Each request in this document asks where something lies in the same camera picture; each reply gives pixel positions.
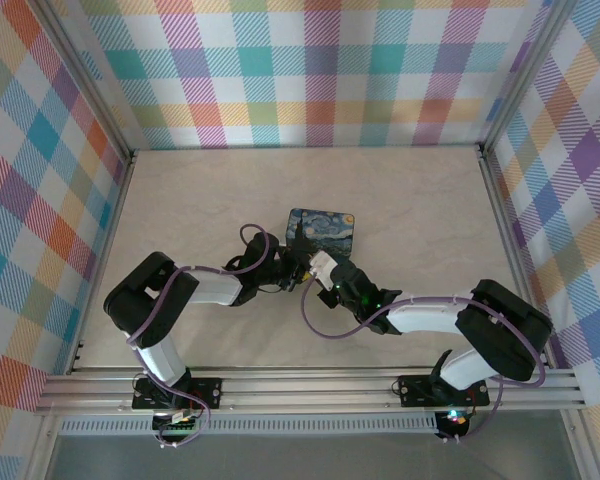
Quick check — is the starry night tin box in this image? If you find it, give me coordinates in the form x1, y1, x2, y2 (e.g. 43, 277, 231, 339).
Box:
284, 206, 358, 262

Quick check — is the lit circuit board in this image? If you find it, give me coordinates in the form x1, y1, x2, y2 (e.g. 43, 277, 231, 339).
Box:
433, 408, 472, 440

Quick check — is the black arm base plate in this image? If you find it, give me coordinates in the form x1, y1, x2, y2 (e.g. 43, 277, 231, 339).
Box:
131, 376, 224, 412
396, 374, 492, 408

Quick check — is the green circuit board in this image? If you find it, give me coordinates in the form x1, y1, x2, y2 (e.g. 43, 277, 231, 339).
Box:
151, 411, 202, 435

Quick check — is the grey slotted cable duct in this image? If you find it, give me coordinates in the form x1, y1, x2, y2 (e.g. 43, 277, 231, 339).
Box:
58, 417, 442, 437

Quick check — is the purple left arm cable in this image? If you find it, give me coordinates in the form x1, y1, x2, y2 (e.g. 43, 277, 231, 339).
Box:
126, 223, 281, 450

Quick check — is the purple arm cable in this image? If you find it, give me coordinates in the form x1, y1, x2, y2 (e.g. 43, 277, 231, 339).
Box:
299, 276, 549, 444
126, 223, 281, 450

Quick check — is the aluminium side rail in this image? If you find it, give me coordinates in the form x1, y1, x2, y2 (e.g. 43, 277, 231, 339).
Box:
68, 148, 137, 376

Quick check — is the aluminium front rail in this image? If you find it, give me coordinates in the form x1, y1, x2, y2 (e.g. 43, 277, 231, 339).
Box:
33, 366, 587, 417

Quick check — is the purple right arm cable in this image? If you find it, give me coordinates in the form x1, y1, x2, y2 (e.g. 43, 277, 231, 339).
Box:
299, 276, 549, 444

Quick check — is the aluminium frame corner post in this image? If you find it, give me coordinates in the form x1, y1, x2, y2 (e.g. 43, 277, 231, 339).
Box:
478, 0, 577, 152
33, 0, 137, 157

